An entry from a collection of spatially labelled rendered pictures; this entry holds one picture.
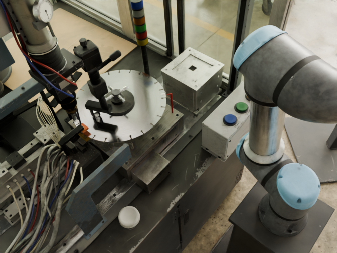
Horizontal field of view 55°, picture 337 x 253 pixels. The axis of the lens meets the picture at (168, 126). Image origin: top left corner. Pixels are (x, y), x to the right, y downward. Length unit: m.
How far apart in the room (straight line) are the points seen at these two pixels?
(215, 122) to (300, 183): 0.35
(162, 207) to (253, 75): 0.62
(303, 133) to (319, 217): 1.17
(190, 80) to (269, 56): 0.65
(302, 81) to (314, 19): 2.68
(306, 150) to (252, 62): 1.61
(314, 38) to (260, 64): 2.42
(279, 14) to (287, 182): 0.51
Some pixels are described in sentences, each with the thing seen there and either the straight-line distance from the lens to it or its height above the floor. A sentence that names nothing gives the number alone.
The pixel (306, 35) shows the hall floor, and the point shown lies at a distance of 3.07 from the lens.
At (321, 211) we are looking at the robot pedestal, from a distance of 1.20.
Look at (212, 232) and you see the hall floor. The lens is 1.89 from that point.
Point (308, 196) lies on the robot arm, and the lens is 0.96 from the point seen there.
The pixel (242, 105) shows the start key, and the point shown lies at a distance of 1.17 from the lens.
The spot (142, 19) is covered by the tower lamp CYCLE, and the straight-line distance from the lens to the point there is 1.25.
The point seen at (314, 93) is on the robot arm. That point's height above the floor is 1.37.
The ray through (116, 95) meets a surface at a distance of 1.09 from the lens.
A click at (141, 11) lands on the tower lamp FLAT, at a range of 1.23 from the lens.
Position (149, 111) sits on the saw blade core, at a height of 0.95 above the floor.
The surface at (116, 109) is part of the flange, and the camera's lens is 1.11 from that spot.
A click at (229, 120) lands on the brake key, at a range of 1.12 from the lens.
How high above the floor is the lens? 1.79
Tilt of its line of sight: 53 degrees down
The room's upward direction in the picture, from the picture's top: 5 degrees counter-clockwise
